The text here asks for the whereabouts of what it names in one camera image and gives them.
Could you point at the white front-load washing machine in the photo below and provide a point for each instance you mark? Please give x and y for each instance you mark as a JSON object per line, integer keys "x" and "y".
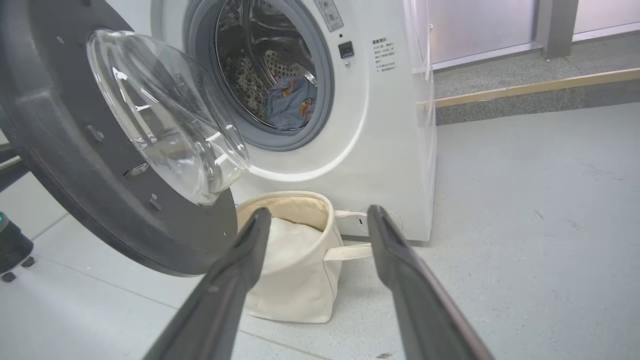
{"x": 380, "y": 150}

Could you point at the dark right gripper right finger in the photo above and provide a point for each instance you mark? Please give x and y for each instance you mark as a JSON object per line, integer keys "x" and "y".
{"x": 420, "y": 310}

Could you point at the stainless steel washer drum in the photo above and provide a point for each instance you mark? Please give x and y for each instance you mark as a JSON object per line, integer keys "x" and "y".
{"x": 250, "y": 50}

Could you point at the black round glass washer door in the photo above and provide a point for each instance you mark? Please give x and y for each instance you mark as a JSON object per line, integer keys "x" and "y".
{"x": 60, "y": 125}

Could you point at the cream canvas laundry basket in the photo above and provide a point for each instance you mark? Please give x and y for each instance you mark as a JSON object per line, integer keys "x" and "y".
{"x": 300, "y": 295}

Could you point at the wooden floor edge strip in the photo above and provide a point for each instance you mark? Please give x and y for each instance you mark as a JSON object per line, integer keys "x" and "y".
{"x": 550, "y": 82}

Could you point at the blue garment with orange prints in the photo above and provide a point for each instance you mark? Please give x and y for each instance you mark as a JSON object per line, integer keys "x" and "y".
{"x": 290, "y": 107}

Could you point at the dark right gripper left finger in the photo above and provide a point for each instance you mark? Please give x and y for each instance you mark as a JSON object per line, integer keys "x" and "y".
{"x": 220, "y": 300}

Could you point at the grey building pillar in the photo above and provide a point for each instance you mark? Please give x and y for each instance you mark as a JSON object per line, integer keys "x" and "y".
{"x": 557, "y": 25}

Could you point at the black square door latch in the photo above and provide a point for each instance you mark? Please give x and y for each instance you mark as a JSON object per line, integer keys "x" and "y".
{"x": 346, "y": 49}

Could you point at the grey rubber door gasket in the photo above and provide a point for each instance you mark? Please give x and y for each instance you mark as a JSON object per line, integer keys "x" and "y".
{"x": 285, "y": 142}

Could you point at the small black text label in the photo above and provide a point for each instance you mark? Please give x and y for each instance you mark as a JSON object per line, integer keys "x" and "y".
{"x": 384, "y": 55}

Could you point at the round white filter cover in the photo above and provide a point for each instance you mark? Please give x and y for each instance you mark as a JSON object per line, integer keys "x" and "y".
{"x": 395, "y": 220}

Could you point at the black device with green light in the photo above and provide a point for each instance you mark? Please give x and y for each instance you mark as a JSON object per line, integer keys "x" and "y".
{"x": 12, "y": 245}

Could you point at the grey warning sticker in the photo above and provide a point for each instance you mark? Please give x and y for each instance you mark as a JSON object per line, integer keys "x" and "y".
{"x": 330, "y": 15}

